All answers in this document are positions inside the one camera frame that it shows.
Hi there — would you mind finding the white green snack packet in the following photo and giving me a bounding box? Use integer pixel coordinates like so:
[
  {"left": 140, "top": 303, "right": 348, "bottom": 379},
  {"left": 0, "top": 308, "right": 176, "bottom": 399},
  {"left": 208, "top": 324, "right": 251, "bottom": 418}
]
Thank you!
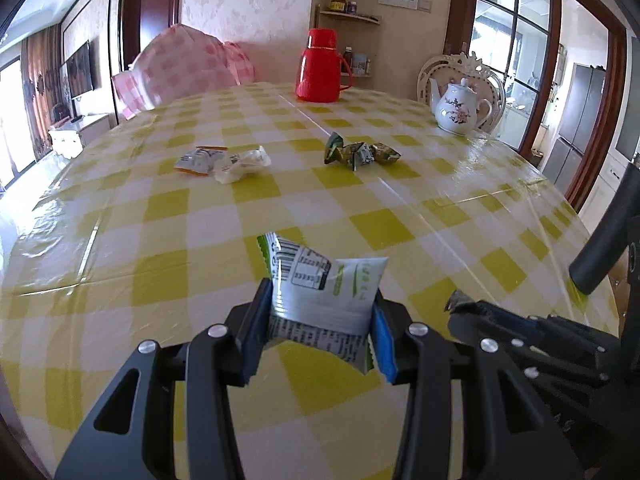
[{"left": 257, "top": 232, "right": 388, "bottom": 374}]

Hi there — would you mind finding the yellow green candy packet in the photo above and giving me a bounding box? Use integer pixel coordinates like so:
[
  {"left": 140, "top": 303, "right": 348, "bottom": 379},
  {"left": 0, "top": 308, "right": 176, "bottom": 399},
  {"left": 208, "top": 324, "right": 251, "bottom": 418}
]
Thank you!
[{"left": 370, "top": 143, "right": 401, "bottom": 165}]

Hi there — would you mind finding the clear bread packet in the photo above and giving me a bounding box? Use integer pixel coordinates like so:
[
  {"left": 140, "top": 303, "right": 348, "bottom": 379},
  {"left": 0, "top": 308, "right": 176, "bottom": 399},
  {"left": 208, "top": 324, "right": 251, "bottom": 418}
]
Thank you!
[{"left": 214, "top": 146, "right": 271, "bottom": 184}]

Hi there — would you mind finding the white orange snack packet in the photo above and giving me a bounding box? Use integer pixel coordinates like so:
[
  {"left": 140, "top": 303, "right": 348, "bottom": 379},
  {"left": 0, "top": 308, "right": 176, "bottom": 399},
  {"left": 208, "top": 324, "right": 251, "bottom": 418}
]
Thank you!
[{"left": 174, "top": 145, "right": 228, "bottom": 176}]

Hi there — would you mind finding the grey candy packet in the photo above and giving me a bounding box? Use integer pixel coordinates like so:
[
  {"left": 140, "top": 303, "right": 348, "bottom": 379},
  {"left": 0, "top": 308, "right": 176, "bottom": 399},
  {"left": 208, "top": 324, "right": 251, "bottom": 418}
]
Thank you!
[{"left": 345, "top": 142, "right": 374, "bottom": 171}]

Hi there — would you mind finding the black snack packet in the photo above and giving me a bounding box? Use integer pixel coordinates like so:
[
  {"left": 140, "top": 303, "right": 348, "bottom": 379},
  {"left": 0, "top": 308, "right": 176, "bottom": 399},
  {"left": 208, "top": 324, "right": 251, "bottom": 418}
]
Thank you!
[{"left": 445, "top": 289, "right": 475, "bottom": 312}]

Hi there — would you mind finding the yellow green checkered tablecloth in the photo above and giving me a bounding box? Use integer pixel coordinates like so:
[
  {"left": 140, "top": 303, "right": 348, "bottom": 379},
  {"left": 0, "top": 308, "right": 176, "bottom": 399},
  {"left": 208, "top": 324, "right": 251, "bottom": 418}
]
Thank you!
[{"left": 1, "top": 84, "right": 618, "bottom": 471}]

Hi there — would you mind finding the white floral teapot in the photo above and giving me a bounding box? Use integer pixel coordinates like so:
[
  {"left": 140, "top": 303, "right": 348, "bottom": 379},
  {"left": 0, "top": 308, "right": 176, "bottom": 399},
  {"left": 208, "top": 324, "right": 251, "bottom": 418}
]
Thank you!
[{"left": 428, "top": 77, "right": 492, "bottom": 134}]

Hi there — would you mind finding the white ornate chair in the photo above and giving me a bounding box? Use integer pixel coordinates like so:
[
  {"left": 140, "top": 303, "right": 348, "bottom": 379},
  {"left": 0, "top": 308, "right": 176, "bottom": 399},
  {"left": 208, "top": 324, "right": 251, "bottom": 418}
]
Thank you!
[{"left": 416, "top": 52, "right": 506, "bottom": 133}]

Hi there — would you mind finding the red thermos jug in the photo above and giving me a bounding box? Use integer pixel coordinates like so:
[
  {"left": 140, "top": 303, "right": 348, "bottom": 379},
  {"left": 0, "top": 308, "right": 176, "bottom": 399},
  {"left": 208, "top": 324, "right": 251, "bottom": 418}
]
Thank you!
[{"left": 295, "top": 28, "right": 352, "bottom": 103}]

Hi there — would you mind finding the white tv cabinet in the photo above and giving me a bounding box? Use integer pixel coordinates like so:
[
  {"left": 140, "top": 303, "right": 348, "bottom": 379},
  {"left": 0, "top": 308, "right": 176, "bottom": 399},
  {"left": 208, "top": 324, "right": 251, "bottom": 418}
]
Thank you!
[{"left": 49, "top": 114, "right": 112, "bottom": 159}]

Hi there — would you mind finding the wooden corner shelf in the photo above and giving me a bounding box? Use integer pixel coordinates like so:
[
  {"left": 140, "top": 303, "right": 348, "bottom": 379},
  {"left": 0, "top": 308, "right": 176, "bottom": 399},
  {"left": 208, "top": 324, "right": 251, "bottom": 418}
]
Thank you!
[{"left": 314, "top": 3, "right": 382, "bottom": 86}]

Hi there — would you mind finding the pink checkered covered chair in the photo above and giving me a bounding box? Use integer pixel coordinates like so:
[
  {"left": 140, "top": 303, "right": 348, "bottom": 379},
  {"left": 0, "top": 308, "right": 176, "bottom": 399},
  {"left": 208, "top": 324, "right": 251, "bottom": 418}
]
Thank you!
[{"left": 112, "top": 24, "right": 256, "bottom": 119}]

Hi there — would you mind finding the wall television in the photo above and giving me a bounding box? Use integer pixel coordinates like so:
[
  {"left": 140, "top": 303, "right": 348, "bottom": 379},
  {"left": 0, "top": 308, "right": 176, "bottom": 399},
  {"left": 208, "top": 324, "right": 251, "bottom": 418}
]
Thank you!
[{"left": 65, "top": 41, "right": 94, "bottom": 99}]

